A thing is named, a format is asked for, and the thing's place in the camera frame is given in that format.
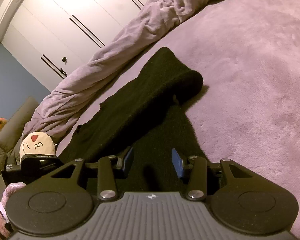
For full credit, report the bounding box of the grey padded headboard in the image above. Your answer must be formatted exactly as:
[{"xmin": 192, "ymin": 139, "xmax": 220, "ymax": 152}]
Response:
[{"xmin": 0, "ymin": 96, "xmax": 40, "ymax": 203}]

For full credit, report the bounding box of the purple fleece bed cover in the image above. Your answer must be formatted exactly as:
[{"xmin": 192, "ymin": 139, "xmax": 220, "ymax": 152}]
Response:
[{"xmin": 55, "ymin": 0, "xmax": 300, "ymax": 240}]

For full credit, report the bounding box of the pink pillow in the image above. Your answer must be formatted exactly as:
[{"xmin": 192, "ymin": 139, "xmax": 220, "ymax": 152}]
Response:
[{"xmin": 0, "ymin": 182, "xmax": 26, "ymax": 240}]

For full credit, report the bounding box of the white wardrobe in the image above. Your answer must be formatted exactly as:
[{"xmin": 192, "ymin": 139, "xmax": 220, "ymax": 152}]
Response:
[{"xmin": 0, "ymin": 0, "xmax": 148, "ymax": 90}]

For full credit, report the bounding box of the black knit garment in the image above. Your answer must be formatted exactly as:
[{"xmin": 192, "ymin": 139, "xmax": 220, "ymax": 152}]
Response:
[{"xmin": 60, "ymin": 47, "xmax": 204, "ymax": 192}]

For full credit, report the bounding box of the rolled purple duvet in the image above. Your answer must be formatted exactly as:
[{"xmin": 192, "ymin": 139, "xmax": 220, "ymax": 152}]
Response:
[{"xmin": 21, "ymin": 0, "xmax": 210, "ymax": 142}]

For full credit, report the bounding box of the cream emoji face cushion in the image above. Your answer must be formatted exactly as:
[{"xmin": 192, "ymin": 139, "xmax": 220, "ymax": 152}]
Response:
[{"xmin": 19, "ymin": 132, "xmax": 56, "ymax": 161}]

